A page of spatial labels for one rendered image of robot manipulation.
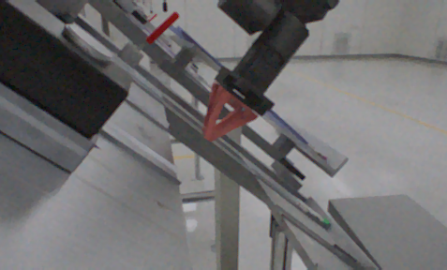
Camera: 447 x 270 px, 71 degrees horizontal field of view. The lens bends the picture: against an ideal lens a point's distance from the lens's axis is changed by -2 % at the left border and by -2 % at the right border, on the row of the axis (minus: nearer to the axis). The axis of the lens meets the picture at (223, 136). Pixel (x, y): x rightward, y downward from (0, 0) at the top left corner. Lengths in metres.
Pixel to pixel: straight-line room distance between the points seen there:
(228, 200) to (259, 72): 0.55
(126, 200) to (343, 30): 9.31
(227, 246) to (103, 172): 0.86
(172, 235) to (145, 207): 0.02
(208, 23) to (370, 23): 4.46
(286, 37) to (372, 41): 9.56
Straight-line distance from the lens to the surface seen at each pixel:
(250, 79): 0.43
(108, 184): 0.17
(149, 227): 0.16
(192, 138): 0.55
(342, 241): 0.60
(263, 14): 0.43
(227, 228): 0.98
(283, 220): 0.41
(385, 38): 10.23
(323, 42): 9.16
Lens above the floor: 1.08
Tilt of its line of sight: 21 degrees down
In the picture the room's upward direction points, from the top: straight up
